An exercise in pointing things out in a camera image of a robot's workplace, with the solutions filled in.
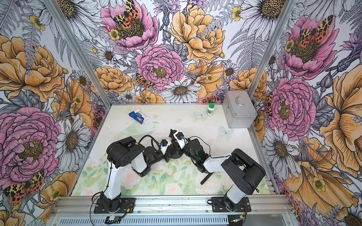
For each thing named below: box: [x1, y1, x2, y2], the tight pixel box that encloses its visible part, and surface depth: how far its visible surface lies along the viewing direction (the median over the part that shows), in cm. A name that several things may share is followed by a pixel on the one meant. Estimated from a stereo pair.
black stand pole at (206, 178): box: [199, 172, 214, 186], surface depth 85 cm
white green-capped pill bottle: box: [206, 103, 215, 117], surface depth 111 cm
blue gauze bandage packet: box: [128, 108, 150, 125], surface depth 113 cm
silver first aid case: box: [222, 90, 258, 129], surface depth 104 cm
